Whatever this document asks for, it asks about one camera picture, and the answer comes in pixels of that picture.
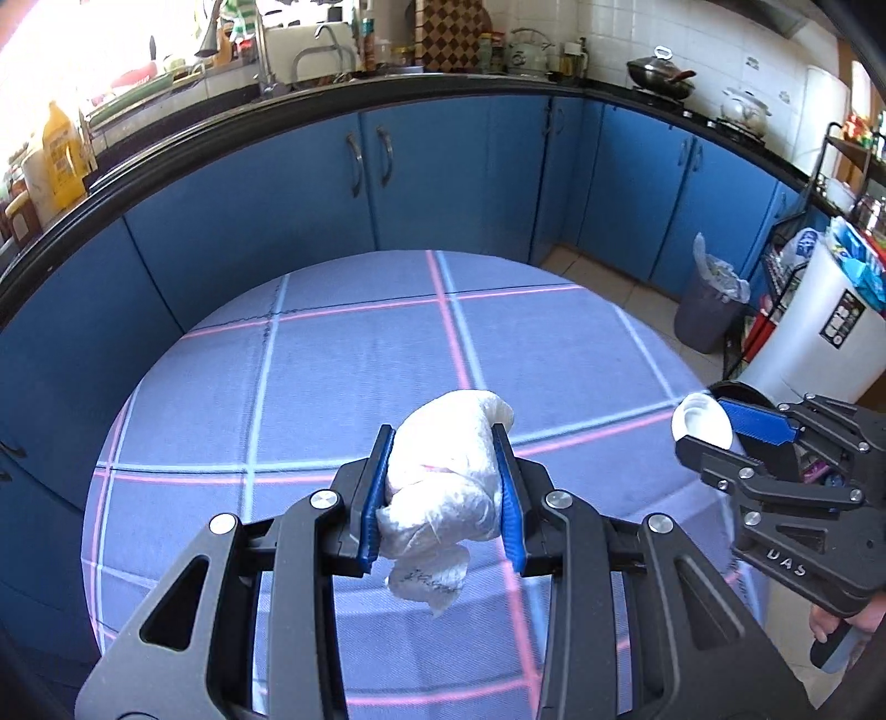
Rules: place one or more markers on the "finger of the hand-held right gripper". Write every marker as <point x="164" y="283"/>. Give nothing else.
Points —
<point x="713" y="464"/>
<point x="754" y="419"/>

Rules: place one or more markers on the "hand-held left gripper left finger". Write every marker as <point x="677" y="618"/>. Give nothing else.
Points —
<point x="372" y="505"/>

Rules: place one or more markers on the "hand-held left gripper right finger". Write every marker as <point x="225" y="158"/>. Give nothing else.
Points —
<point x="511" y="509"/>

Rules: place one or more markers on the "black trash bin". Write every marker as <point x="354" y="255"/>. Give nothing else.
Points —
<point x="737" y="389"/>

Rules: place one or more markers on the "white plastic lid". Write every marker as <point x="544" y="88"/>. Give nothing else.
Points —
<point x="699" y="419"/>

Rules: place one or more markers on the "white plastic bag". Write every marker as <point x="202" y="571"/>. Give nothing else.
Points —
<point x="801" y="246"/>
<point x="443" y="471"/>

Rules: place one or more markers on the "person's right hand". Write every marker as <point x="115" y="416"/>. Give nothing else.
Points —
<point x="824" y="623"/>

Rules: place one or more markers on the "white tall storage bin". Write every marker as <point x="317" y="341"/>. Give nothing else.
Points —
<point x="796" y="346"/>

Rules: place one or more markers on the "grey bin with plastic bag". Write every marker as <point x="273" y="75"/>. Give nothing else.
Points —
<point x="706" y="318"/>

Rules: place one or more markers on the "plaid blue tablecloth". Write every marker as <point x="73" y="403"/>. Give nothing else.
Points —
<point x="346" y="346"/>

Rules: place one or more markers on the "blue plastic packets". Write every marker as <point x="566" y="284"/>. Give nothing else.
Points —
<point x="862" y="266"/>

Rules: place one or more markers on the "black metal rack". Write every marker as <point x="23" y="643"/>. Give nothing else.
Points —
<point x="851" y="147"/>

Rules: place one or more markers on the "black gas stove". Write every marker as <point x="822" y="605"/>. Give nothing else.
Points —
<point x="699" y="118"/>

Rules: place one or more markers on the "white ceramic pot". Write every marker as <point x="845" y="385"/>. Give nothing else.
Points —
<point x="744" y="111"/>

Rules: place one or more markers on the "blue kitchen cabinets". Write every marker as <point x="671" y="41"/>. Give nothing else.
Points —
<point x="242" y="208"/>

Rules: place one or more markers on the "black wok with lid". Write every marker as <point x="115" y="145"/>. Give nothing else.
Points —
<point x="657" y="76"/>

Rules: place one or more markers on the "dark glass bottle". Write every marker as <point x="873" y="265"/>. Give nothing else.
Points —
<point x="583" y="59"/>

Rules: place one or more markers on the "glass bottle with white lid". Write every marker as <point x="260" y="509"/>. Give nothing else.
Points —
<point x="571" y="62"/>

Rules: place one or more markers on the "green kettle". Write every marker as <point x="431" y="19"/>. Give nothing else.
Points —
<point x="529" y="57"/>

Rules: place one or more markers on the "chrome sink faucet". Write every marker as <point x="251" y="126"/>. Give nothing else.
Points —
<point x="263" y="69"/>

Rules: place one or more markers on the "brown sauce jar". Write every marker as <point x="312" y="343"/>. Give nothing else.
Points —
<point x="24" y="218"/>

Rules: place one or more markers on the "yellow oil jug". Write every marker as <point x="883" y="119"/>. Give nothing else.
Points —
<point x="61" y="163"/>

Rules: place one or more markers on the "checkered cutting board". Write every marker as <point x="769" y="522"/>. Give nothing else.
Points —
<point x="450" y="38"/>

